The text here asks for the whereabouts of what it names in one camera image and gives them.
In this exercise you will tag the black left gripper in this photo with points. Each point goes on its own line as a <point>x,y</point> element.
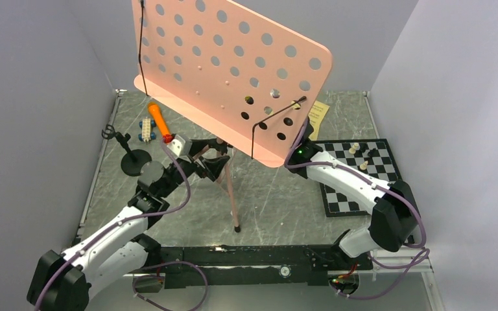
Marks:
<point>213,166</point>

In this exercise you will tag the yellow sheet music page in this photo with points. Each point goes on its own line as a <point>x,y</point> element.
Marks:
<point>316,116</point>

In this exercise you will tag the orange toy microphone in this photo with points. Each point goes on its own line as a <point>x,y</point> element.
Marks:
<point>155,112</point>

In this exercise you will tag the black microphone stand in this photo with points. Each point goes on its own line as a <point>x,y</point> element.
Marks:
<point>133,161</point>

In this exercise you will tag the pink music stand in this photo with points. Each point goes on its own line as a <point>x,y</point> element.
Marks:
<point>237,74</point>

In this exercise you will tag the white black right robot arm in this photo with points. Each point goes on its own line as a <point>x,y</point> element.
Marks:
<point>362,175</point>

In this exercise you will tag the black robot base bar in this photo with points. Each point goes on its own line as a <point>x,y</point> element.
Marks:
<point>313,265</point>

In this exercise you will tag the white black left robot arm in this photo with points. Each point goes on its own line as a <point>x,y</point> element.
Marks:
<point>70,279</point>

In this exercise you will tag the white chess piece upper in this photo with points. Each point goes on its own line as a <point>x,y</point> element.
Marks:
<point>354,148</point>

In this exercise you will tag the white chess piece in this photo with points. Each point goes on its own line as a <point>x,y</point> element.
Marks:
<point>354,148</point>
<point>363,166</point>

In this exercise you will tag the black chess piece left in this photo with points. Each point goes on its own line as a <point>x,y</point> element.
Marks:
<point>362,148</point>

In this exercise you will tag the black chess piece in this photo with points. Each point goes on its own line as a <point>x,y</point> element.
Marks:
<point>362,148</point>
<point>373,153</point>

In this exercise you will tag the white chess piece lower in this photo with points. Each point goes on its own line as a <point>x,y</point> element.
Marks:
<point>363,166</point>

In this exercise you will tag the white blue toy car chassis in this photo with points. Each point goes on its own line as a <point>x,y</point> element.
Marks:
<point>146,126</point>

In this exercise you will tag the black chess piece right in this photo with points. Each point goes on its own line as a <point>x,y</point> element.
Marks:
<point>373,153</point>

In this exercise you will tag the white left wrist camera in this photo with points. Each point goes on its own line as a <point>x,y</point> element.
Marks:
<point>177,146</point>

